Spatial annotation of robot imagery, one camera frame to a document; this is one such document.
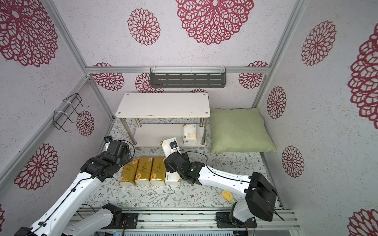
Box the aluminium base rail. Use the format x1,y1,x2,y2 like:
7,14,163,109
98,209,301,235

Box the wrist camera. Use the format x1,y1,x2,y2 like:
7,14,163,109
103,136,113,150
169,141,180,153

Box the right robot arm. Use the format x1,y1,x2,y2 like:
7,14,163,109
164,152,278,222

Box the white two-tier shelf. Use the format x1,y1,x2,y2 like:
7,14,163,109
116,92,211,147

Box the yellow sponge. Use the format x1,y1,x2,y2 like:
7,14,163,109
221,190,233,202

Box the grey slotted wall shelf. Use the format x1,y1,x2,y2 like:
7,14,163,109
149,67,226,89

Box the white tissue pack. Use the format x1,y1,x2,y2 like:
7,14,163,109
161,138,181,158
165,172,181,186
183,124,197,144

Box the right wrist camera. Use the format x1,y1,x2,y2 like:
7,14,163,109
169,141,180,153

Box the gold tissue pack right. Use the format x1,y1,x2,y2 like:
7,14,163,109
150,157,166,185

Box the gold tissue pack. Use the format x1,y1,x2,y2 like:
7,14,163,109
134,157,153,186
120,158,139,187
150,157,166,185

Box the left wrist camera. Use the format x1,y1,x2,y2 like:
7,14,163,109
103,136,113,150

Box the green cushion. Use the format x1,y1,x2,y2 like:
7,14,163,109
210,108,277,154

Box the black wire wall rack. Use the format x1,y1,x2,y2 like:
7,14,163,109
52,93,88,133

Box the gold tissue pack left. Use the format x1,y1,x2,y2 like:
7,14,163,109
120,158,139,187

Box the floral patterned floor mat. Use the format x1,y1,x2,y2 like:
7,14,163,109
84,124,272,208

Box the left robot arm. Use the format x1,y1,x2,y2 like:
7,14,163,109
15,140,135,236

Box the gold tissue pack middle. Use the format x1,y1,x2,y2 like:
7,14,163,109
134,157,153,186

